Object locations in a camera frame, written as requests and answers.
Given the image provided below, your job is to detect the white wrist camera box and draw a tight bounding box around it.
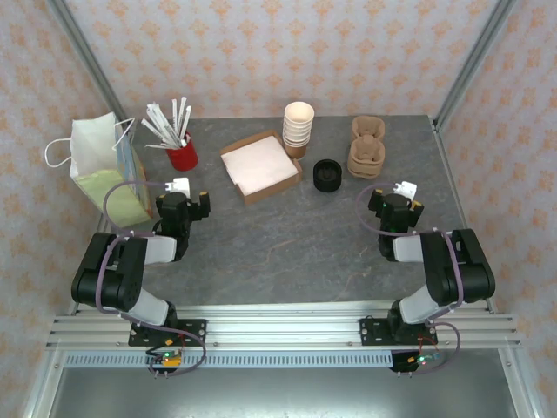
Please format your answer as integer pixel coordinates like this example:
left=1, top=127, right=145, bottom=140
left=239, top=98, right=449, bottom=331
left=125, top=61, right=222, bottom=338
left=167, top=176, right=192, bottom=197
left=393, top=180, right=419, bottom=198

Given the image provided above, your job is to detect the small circuit board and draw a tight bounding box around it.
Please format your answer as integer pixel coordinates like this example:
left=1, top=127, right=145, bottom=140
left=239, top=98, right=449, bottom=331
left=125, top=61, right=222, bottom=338
left=391, top=347, right=443, bottom=375
left=145, top=347, right=184, bottom=376

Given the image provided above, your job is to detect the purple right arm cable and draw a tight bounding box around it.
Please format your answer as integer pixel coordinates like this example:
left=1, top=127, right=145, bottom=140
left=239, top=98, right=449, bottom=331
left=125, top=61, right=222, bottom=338
left=355, top=183, right=463, bottom=376

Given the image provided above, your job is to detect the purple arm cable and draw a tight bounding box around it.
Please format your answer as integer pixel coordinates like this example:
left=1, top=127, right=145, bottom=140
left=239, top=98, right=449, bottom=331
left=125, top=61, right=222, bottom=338
left=355, top=183, right=463, bottom=376
left=94, top=179, right=209, bottom=376

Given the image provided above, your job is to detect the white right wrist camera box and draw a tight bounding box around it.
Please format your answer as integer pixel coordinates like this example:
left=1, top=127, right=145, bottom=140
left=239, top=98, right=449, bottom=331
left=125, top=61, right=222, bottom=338
left=393, top=180, right=419, bottom=198

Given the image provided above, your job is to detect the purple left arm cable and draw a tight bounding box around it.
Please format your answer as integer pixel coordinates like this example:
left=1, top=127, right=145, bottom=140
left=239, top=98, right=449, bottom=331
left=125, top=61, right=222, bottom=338
left=94, top=179, right=209, bottom=376

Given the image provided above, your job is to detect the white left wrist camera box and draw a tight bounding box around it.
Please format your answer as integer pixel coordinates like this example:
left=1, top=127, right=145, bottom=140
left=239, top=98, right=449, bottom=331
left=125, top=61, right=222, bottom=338
left=167, top=176, right=192, bottom=197

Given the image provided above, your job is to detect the grey metal panel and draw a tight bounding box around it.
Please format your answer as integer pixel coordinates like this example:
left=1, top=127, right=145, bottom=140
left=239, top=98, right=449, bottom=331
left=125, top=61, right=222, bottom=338
left=47, top=367, right=521, bottom=418

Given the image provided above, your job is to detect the grey slotted cable duct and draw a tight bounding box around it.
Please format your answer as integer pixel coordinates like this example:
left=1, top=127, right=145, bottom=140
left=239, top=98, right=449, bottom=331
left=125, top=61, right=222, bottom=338
left=64, top=351, right=395, bottom=369

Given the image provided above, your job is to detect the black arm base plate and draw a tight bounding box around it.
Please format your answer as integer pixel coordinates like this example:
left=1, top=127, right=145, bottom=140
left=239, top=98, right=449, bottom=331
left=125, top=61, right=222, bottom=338
left=128, top=319, right=208, bottom=347
left=359, top=316, right=436, bottom=347

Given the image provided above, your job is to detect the paper gift bag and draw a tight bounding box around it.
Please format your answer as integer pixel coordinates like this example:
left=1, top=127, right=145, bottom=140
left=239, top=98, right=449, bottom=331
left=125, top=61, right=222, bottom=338
left=44, top=111, right=154, bottom=230

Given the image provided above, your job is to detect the red straw holder cup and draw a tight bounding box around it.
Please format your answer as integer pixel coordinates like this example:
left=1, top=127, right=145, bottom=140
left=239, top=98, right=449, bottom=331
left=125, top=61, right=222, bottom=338
left=165, top=129, right=199, bottom=172

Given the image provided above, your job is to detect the aluminium mounting rail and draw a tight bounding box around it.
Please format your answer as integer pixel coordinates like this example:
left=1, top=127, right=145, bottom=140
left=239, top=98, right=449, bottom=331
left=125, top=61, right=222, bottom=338
left=45, top=303, right=522, bottom=351

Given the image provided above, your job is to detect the aluminium frame leg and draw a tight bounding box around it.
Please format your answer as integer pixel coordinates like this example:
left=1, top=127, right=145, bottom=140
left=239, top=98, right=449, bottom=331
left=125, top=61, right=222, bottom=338
left=498, top=347, right=539, bottom=418
left=23, top=347, right=66, bottom=418

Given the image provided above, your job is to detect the brown cardboard napkin box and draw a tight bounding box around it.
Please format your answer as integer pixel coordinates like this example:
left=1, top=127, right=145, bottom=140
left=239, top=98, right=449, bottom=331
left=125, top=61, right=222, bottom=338
left=218, top=129, right=304, bottom=206

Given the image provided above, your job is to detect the black plastic cup lid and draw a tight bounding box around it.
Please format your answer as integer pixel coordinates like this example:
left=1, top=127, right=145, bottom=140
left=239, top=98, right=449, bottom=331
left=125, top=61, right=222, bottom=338
left=312, top=158, right=343, bottom=184

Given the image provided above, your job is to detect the aluminium upright post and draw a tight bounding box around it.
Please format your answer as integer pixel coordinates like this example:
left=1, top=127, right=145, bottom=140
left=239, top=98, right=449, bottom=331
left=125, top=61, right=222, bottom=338
left=433, top=0, right=519, bottom=131
left=45, top=0, right=134, bottom=134

